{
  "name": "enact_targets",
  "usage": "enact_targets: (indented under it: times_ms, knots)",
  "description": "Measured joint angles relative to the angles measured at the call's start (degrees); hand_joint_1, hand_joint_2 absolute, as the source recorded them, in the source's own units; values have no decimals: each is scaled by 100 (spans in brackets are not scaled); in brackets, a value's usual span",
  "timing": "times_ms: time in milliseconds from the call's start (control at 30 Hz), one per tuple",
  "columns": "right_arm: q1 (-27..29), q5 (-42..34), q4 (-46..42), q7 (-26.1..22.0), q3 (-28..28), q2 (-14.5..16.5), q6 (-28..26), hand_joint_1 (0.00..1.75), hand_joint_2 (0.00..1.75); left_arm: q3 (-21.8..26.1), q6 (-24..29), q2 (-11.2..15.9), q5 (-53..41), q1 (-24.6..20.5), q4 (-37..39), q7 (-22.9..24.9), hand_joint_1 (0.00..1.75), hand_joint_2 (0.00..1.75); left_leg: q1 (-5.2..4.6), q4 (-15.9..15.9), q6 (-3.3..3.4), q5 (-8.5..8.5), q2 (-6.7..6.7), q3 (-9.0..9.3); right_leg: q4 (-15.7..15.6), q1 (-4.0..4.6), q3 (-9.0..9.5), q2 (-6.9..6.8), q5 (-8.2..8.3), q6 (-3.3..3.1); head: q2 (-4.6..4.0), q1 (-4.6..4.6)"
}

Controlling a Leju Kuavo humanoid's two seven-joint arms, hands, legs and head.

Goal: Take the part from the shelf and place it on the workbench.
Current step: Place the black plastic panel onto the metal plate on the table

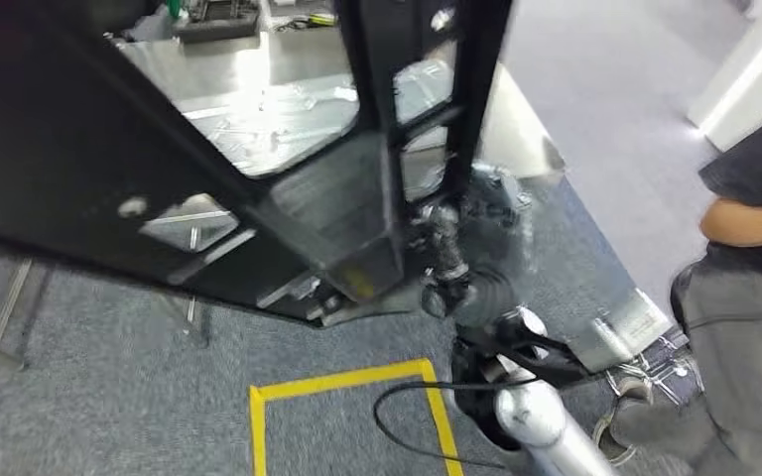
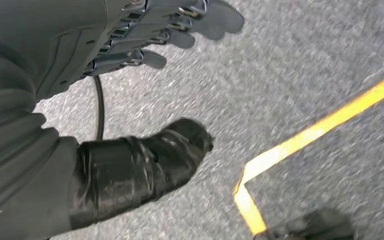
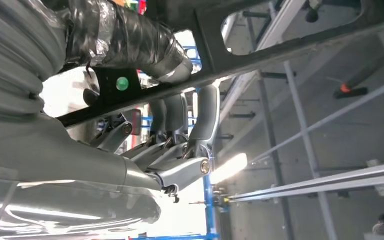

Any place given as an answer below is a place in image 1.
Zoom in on stainless steel workbench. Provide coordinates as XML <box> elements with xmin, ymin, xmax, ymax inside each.
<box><xmin>0</xmin><ymin>26</ymin><xmax>567</xmax><ymax>373</ymax></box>

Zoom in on black power adapter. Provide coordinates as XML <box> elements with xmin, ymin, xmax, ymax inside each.
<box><xmin>275</xmin><ymin>11</ymin><xmax>339</xmax><ymax>32</ymax></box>

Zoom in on black plastic frame part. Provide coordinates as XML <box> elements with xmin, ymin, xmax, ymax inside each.
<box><xmin>0</xmin><ymin>0</ymin><xmax>514</xmax><ymax>330</ymax></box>

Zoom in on person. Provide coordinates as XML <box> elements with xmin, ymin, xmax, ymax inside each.
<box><xmin>607</xmin><ymin>98</ymin><xmax>762</xmax><ymax>476</ymax></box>

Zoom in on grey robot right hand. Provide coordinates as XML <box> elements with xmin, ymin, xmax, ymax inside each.
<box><xmin>414</xmin><ymin>161</ymin><xmax>537</xmax><ymax>328</ymax></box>

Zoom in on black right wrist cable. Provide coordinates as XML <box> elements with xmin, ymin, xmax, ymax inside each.
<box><xmin>372</xmin><ymin>377</ymin><xmax>547</xmax><ymax>471</ymax></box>

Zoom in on white pedestal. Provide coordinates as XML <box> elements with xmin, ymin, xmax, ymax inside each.
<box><xmin>686</xmin><ymin>0</ymin><xmax>762</xmax><ymax>153</ymax></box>

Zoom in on large grey stamped metal plate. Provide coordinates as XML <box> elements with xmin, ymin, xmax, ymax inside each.
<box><xmin>180</xmin><ymin>59</ymin><xmax>454</xmax><ymax>179</ymax></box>

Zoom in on yellow floor tape outline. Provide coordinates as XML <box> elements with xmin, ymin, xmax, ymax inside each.
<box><xmin>249</xmin><ymin>357</ymin><xmax>464</xmax><ymax>476</ymax></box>

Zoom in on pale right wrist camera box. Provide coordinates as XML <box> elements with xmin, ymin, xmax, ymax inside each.
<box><xmin>565</xmin><ymin>289</ymin><xmax>675</xmax><ymax>375</ymax></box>

